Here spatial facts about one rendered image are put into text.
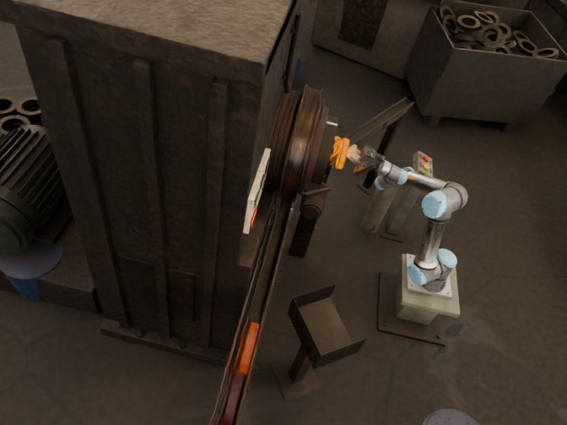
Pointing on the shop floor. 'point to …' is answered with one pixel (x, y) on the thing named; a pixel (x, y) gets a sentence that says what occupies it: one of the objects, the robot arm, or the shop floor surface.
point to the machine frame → (163, 151)
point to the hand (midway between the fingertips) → (343, 150)
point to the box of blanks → (483, 64)
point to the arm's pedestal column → (406, 315)
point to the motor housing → (307, 219)
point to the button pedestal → (388, 228)
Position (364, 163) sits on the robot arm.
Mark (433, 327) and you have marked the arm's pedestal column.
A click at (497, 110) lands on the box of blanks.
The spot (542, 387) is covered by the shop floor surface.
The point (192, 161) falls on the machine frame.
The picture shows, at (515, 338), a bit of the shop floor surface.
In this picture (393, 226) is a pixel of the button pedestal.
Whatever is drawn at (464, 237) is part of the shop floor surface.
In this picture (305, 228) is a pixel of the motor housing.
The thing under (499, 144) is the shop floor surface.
